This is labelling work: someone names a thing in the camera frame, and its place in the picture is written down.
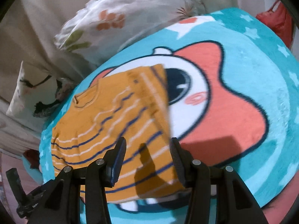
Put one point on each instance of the white floral leaf pillow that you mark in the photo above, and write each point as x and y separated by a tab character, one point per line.
104	27

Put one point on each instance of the red cloth bag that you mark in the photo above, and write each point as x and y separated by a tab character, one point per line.
279	20

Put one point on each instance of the beige bed sheet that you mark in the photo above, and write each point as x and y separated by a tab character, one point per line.
28	28

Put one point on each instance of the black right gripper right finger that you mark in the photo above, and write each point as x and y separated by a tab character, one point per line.
234	201

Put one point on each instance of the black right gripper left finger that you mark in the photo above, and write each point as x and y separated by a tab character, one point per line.
61	200

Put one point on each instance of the mustard striped knit sweater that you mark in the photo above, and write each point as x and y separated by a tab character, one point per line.
133	105

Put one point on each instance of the turquoise cartoon fleece blanket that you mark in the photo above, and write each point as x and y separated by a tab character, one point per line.
232	88

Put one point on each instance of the white pillow with black figure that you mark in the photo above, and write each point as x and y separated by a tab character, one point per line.
37	93

